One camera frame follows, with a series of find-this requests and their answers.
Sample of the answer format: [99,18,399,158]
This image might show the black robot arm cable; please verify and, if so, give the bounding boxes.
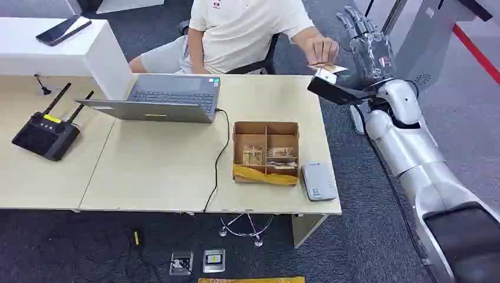
[350,104,440,283]

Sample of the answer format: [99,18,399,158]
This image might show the grey laptop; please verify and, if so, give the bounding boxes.
[75,74,222,124]

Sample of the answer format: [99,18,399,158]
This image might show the wooden card box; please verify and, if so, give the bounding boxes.
[232,120,301,186]

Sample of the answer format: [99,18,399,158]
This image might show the pale wooden desk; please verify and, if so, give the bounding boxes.
[78,74,343,249]
[0,74,119,213]

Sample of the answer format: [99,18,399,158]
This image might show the person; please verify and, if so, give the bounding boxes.
[129,0,340,75]

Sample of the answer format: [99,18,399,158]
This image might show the grey metal gate cabinet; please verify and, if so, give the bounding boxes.
[353,0,494,91]

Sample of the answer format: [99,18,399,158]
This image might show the black router with antennas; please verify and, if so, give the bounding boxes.
[11,82,96,162]

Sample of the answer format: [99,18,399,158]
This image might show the pile of tan cards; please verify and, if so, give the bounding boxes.
[241,146,267,166]

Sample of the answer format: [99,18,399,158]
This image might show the black desk cable stub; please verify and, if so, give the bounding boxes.
[34,74,52,97]

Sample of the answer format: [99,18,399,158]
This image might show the flat pale cards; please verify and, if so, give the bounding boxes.
[267,160,298,170]

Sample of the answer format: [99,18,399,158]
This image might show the chrome chair base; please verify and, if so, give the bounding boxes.
[218,212,275,248]

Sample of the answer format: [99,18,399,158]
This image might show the white counter block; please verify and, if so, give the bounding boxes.
[0,17,134,101]

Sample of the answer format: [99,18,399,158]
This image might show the yellow tape on box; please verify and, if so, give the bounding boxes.
[233,164,299,186]

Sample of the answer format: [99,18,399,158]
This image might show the black smartphone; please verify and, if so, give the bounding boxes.
[35,15,93,47]

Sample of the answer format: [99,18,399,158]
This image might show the tan card with print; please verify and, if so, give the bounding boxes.
[267,146,294,159]

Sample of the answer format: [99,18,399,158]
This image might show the grey flat card reader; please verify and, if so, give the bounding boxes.
[301,160,339,203]

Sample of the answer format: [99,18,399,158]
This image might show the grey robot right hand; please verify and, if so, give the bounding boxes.
[336,5,396,85]

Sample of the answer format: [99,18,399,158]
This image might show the floor socket with plugs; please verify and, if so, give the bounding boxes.
[169,251,195,277]

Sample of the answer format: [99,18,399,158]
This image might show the black office chair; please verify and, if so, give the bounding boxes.
[177,19,282,75]

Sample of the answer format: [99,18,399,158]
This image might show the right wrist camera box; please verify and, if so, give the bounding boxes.
[307,68,378,106]

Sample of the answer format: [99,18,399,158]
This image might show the person's left hand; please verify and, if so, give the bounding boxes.
[307,37,340,65]

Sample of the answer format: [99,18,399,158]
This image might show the thin black laptop cable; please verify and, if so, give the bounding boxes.
[202,108,232,214]

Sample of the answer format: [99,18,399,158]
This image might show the white furniture panel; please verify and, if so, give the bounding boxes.
[95,0,166,15]

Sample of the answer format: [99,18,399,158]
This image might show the yellow floor tape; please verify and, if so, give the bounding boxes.
[198,276,306,283]

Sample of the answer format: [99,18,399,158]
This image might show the floor socket with yellow label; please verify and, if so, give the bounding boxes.
[202,248,226,274]

